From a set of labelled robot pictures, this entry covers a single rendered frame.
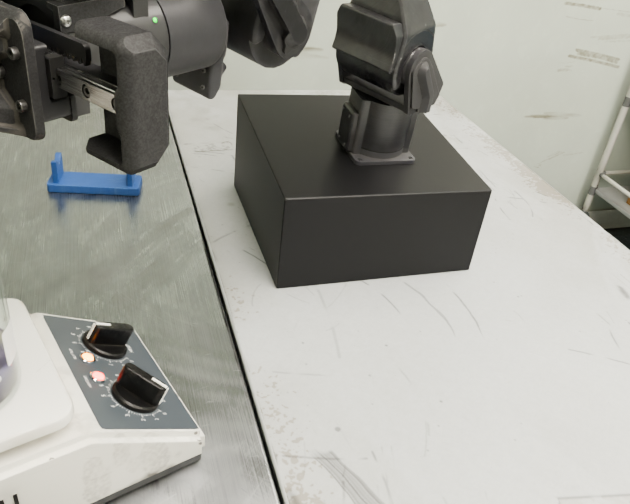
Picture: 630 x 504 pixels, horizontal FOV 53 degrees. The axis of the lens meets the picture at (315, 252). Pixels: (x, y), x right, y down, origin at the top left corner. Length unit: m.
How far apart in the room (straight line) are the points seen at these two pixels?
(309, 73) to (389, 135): 1.38
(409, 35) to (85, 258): 0.36
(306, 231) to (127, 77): 0.33
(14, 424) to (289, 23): 0.28
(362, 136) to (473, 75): 1.62
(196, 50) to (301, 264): 0.27
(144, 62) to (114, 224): 0.44
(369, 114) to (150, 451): 0.36
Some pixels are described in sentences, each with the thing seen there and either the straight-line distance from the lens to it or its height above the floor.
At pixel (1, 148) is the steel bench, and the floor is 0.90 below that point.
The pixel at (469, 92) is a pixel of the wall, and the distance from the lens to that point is 2.25.
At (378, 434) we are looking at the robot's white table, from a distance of 0.49.
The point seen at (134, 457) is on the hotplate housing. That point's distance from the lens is 0.42.
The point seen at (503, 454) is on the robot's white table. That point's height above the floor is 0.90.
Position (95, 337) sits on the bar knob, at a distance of 0.46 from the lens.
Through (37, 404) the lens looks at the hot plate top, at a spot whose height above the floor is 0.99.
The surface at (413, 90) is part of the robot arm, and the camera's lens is 0.58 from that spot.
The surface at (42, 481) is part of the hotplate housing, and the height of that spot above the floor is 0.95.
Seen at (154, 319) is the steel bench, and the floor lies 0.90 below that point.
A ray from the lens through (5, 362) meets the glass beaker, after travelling 0.38.
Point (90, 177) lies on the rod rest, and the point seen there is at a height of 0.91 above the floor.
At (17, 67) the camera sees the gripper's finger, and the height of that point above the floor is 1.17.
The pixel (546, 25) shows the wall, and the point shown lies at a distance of 2.32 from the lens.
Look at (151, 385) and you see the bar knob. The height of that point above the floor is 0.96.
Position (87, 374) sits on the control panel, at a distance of 0.44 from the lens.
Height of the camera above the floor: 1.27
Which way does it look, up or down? 33 degrees down
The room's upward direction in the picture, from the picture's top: 7 degrees clockwise
